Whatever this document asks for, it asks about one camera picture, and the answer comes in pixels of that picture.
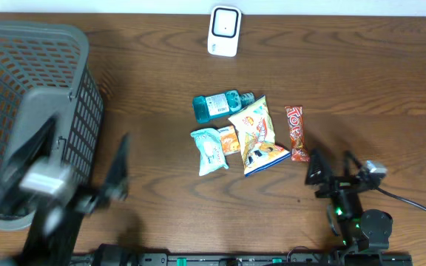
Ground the black mounting rail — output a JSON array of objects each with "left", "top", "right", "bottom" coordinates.
[{"left": 69, "top": 244, "right": 413, "bottom": 266}]

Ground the white barcode scanner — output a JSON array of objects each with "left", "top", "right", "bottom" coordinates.
[{"left": 207, "top": 5, "right": 242, "bottom": 58}]

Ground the small orange snack pack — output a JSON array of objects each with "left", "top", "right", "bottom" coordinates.
[{"left": 218, "top": 126, "right": 240, "bottom": 156}]

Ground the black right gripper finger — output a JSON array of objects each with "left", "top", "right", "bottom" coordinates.
[
  {"left": 305, "top": 149, "right": 333, "bottom": 185},
  {"left": 343, "top": 150, "right": 363, "bottom": 177}
]

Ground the red chocolate bar wrapper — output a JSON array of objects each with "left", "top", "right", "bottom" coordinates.
[{"left": 285, "top": 106, "right": 310, "bottom": 162}]

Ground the grey plastic shopping basket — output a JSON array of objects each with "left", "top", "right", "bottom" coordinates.
[{"left": 0, "top": 21, "right": 104, "bottom": 231}]

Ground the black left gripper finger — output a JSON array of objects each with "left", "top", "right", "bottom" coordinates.
[
  {"left": 102, "top": 134, "right": 129, "bottom": 196},
  {"left": 1, "top": 117, "right": 56, "bottom": 185}
]

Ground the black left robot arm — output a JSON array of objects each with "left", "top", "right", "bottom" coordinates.
[{"left": 0, "top": 117, "right": 129, "bottom": 265}]

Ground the blue mouthwash bottle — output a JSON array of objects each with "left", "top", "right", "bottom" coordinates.
[{"left": 192, "top": 90, "right": 255, "bottom": 123}]

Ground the light blue tissue pack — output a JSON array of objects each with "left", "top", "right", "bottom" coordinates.
[{"left": 190, "top": 128, "right": 229, "bottom": 176}]

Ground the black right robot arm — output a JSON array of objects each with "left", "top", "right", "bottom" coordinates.
[{"left": 305, "top": 150, "right": 393, "bottom": 253}]

